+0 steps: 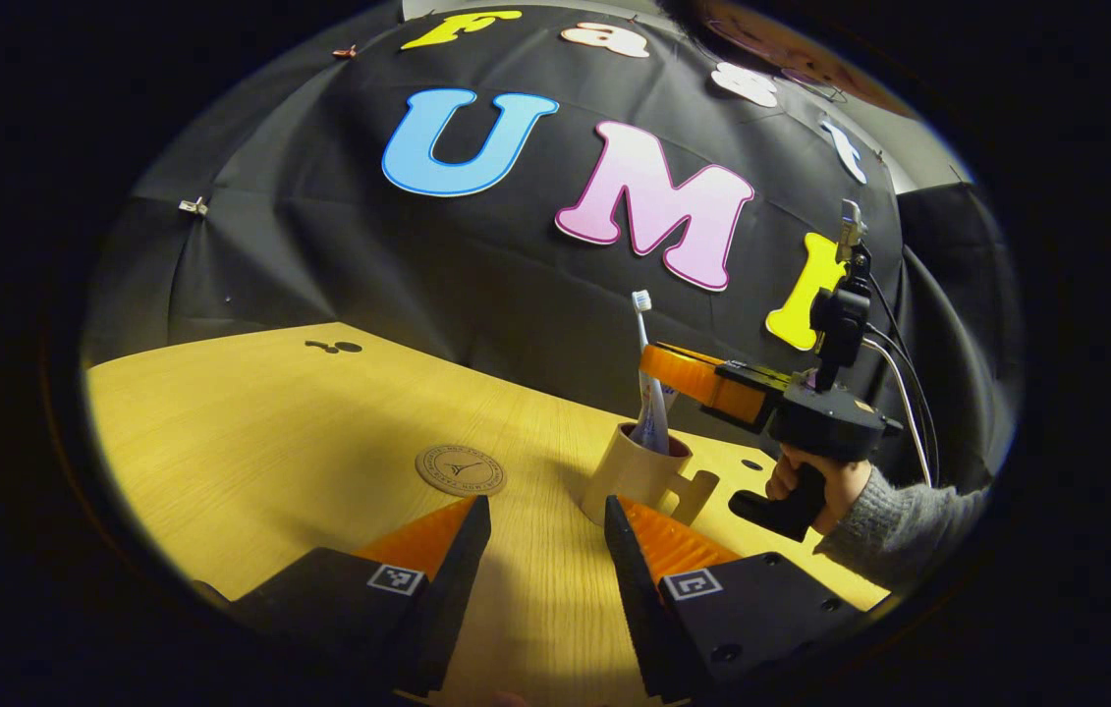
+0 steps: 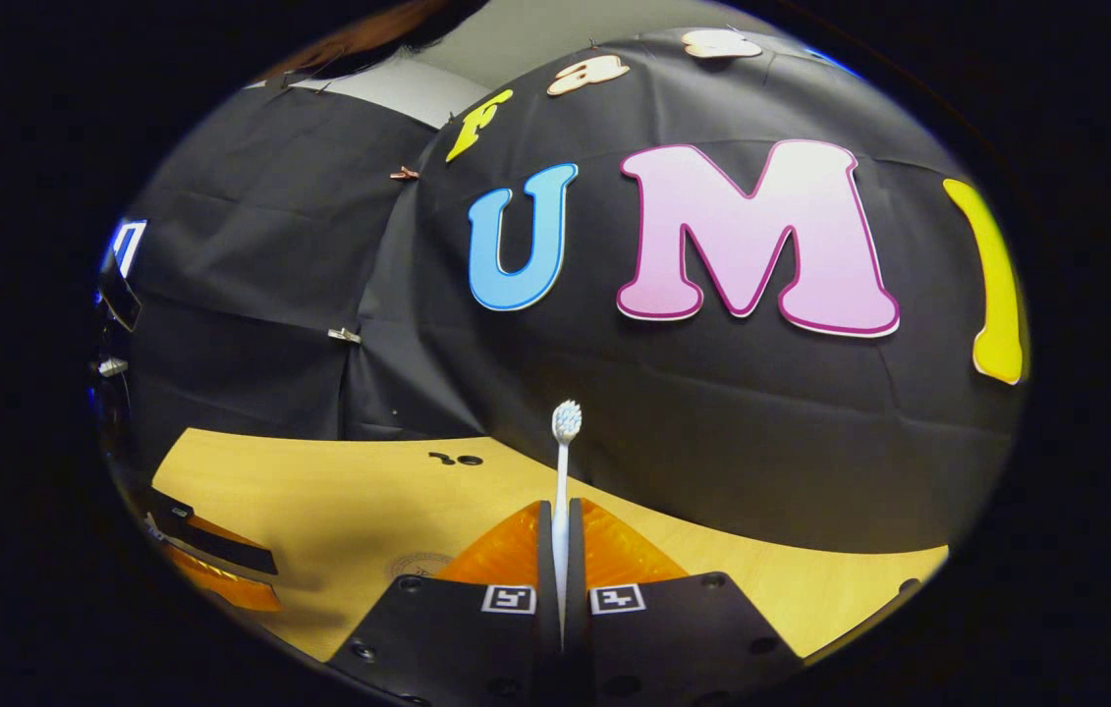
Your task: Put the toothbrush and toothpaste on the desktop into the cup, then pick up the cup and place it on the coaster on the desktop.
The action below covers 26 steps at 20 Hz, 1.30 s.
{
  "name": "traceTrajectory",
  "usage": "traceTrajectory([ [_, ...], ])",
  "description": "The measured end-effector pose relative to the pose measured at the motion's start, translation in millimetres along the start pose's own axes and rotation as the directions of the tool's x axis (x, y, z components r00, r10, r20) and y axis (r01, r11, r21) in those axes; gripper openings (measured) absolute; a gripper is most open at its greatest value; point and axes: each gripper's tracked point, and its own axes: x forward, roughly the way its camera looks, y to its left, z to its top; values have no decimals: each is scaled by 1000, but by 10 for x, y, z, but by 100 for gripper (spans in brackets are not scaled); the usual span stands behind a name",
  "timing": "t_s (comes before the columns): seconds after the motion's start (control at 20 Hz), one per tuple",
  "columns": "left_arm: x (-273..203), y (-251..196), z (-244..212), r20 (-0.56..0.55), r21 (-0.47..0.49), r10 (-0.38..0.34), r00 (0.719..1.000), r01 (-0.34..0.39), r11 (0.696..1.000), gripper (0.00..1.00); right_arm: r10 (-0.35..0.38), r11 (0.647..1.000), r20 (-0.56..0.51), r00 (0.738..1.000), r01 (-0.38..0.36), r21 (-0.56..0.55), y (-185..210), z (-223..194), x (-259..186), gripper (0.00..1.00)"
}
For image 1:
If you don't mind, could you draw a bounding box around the wooden desktop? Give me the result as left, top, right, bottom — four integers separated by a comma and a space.
83, 322, 895, 707

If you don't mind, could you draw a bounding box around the white cable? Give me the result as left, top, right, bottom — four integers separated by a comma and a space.
862, 338, 935, 488

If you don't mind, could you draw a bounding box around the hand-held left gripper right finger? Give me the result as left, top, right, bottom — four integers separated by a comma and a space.
604, 496, 865, 703

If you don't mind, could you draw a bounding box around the black cable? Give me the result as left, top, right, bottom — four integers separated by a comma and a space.
867, 273, 941, 484

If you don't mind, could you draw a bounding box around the round cork coaster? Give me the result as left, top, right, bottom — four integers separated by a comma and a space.
416, 444, 507, 497

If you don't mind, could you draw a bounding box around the white toothpaste tube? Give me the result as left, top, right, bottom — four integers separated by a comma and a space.
630, 371, 680, 455

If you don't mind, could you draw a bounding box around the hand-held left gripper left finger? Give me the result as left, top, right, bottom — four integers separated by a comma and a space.
196, 496, 492, 698

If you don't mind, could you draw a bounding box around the grey toothbrush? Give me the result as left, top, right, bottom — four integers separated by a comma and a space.
632, 290, 660, 394

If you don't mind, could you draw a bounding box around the black backdrop cloth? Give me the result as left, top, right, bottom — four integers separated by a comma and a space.
79, 0, 1023, 492

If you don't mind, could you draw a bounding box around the beige cup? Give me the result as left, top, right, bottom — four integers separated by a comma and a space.
582, 422, 720, 528

